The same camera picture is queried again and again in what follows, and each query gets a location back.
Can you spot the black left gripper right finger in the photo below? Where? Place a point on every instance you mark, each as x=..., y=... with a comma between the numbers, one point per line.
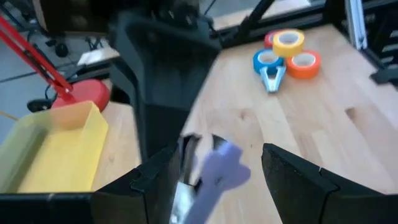
x=304, y=196

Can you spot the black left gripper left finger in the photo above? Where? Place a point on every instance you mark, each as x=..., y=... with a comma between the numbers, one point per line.
x=140, y=199

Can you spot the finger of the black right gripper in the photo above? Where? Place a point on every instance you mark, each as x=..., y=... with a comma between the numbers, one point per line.
x=161, y=130

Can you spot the purple staple remover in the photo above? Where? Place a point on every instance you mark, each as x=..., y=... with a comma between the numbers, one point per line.
x=222, y=174

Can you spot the blue tape roll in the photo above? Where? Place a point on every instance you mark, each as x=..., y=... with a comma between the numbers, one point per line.
x=257, y=63

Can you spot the yellow tape roll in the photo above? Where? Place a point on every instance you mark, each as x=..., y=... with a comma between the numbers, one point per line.
x=287, y=49

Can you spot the orange tape roll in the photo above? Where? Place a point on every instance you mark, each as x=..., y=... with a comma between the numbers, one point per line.
x=303, y=71

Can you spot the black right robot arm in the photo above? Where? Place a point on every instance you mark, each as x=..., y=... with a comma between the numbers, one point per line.
x=183, y=9

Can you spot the red tape roll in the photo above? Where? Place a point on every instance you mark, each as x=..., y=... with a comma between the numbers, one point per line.
x=267, y=39

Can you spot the red desk lamp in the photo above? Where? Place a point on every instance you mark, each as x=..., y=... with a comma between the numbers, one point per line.
x=87, y=91

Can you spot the yellow plastic bin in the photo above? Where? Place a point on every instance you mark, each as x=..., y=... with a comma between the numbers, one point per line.
x=62, y=155

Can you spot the silver aluminium profile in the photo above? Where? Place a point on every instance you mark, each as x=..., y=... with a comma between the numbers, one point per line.
x=354, y=25

